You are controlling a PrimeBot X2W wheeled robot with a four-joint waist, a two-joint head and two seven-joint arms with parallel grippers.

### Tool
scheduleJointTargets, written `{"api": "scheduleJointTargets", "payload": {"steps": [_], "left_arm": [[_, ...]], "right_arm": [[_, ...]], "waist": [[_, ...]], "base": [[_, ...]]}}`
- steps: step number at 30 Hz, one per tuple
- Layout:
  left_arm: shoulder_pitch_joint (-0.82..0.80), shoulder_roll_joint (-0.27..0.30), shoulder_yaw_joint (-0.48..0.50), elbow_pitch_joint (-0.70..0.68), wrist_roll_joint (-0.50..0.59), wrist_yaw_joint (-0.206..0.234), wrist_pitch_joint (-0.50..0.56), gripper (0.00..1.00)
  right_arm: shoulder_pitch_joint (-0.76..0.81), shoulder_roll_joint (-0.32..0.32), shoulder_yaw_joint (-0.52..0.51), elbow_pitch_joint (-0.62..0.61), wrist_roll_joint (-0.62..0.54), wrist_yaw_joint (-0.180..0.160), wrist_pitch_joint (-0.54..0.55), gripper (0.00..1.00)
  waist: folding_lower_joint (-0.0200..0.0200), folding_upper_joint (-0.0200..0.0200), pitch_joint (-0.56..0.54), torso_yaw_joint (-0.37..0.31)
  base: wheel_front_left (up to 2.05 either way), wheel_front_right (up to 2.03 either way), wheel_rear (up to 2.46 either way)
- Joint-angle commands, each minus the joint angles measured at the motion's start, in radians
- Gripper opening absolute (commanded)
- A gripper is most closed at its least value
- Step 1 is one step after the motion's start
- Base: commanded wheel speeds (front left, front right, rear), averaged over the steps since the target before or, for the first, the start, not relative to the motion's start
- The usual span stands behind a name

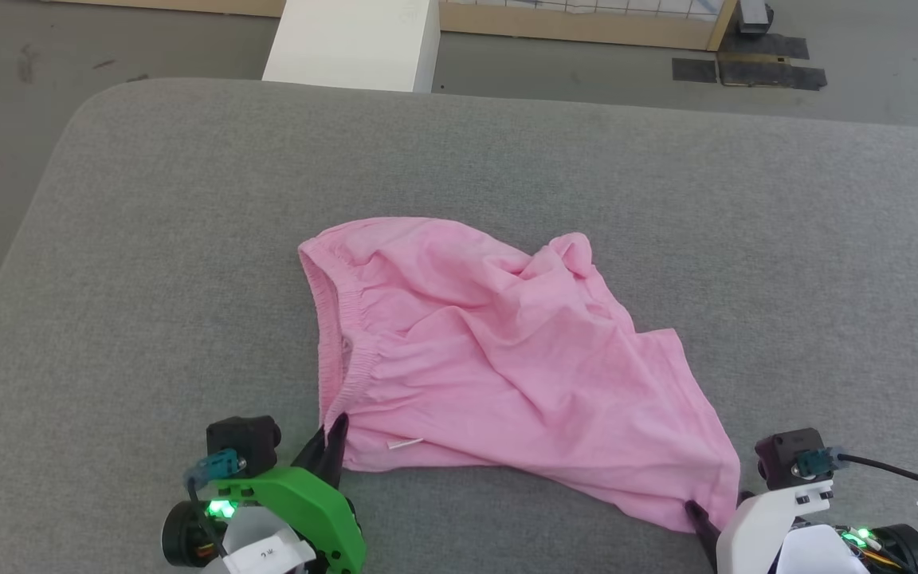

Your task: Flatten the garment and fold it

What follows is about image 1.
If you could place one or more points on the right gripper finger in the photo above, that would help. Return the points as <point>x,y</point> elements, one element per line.
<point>747,497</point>
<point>704,528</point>

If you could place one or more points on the large black floor tape patch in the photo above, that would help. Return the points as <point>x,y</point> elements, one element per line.
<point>770,72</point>

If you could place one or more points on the grey metal partition foot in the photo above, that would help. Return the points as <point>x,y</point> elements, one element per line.
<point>754,16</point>

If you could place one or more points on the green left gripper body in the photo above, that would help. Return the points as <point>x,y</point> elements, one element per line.
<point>315,510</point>

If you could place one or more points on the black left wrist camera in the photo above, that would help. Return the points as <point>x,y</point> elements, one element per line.
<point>244,442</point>

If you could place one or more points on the wooden partition frame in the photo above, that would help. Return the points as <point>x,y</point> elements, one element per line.
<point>586,32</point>

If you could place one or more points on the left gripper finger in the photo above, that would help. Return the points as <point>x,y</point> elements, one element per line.
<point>337,450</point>
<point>314,456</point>

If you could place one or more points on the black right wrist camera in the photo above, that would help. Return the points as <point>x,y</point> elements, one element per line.
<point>786,456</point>

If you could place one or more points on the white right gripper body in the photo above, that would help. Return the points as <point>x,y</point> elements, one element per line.
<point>754,534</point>

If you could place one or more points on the grey fabric sofa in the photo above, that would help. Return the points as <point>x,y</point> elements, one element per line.
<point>188,279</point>

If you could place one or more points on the small black floor tape patch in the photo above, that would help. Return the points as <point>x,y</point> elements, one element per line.
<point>694,70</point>

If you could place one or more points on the pink cloth shorts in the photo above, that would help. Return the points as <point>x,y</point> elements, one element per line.
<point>507,367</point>

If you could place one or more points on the white box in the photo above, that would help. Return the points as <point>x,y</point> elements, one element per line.
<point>355,44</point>

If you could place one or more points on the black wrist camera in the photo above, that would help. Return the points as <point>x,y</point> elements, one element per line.
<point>786,456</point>
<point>244,442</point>

